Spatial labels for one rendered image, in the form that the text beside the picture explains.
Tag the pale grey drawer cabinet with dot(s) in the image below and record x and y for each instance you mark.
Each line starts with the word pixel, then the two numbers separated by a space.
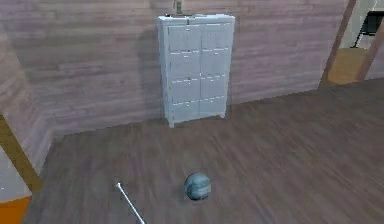
pixel 196 70

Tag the grey-green ball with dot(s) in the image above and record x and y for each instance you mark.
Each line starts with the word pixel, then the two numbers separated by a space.
pixel 197 186

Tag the small green object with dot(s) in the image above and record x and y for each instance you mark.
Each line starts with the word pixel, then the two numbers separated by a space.
pixel 179 6

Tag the thin silver rod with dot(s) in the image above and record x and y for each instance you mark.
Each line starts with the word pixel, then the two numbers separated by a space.
pixel 130 203

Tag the black appliance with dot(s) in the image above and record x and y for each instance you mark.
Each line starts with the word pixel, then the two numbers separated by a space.
pixel 372 24

